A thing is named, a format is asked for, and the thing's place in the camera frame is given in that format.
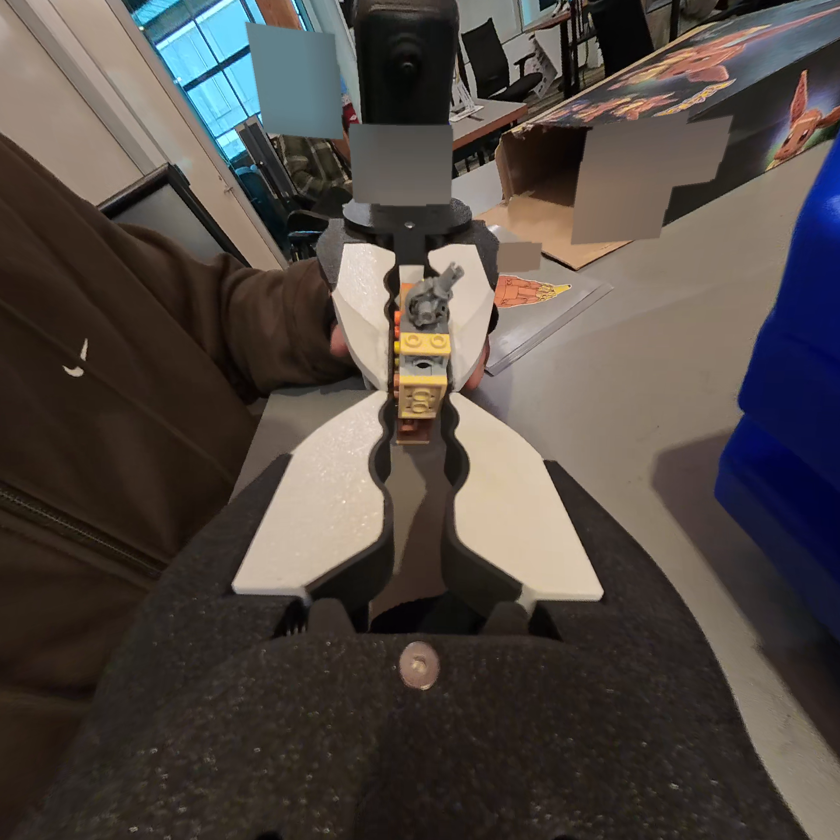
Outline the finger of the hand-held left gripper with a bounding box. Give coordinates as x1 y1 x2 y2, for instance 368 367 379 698
331 244 403 393
428 244 501 396

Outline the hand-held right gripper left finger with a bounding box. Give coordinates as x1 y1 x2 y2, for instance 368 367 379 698
231 387 396 599

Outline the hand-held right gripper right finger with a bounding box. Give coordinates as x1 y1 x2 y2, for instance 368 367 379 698
444 390 605 605

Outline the multicoloured toy brick assembly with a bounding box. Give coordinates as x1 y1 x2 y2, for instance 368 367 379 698
392 262 467 448

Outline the blue plastic bin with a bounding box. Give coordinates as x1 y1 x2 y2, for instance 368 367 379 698
714 141 840 634

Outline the person's left forearm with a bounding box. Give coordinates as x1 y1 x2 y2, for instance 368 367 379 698
118 223 368 403

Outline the person's left hand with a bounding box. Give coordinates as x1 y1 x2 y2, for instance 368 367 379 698
328 320 494 392

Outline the printed instruction booklet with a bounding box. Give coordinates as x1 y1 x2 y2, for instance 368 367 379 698
484 272 616 378

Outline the white table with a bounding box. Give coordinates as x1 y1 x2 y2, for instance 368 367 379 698
449 98 529 173

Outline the black framed panel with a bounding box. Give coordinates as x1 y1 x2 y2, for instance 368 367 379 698
98 163 290 271

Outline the person's brown hoodie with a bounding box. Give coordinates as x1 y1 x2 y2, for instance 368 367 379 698
0 131 290 837

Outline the printed cardboard box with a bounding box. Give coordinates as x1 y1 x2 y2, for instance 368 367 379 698
493 0 840 271

